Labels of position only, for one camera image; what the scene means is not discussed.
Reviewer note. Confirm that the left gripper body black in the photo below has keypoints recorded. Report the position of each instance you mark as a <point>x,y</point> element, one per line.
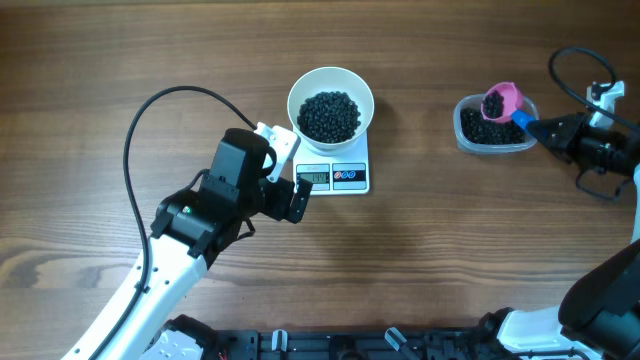
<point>286,198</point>

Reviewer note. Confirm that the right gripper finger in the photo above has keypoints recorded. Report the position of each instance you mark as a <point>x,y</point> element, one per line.
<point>547,125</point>
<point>556,144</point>

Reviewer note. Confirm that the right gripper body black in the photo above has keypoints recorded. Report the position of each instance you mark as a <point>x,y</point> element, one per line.
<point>575,138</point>

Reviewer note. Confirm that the pink scoop with blue handle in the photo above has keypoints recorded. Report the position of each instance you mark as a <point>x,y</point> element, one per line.
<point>513,105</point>

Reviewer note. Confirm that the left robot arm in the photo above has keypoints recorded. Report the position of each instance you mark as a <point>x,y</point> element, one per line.
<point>192,227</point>

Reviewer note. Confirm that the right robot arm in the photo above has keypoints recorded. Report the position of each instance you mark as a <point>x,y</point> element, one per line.
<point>599,316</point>

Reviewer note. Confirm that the white digital kitchen scale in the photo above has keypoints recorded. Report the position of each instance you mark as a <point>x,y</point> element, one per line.
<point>344,171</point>

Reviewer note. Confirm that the black beans in scoop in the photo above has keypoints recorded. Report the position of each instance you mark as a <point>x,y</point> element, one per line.
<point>493,105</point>

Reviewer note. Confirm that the black beans in bowl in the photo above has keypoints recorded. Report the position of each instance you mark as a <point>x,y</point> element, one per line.
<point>329,117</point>

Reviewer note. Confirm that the white bowl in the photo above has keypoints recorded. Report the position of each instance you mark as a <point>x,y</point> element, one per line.
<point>329,79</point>

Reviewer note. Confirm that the clear plastic container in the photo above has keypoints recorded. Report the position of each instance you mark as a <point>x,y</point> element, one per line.
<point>464,142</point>

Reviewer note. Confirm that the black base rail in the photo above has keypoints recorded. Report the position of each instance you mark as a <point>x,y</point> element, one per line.
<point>345,345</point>

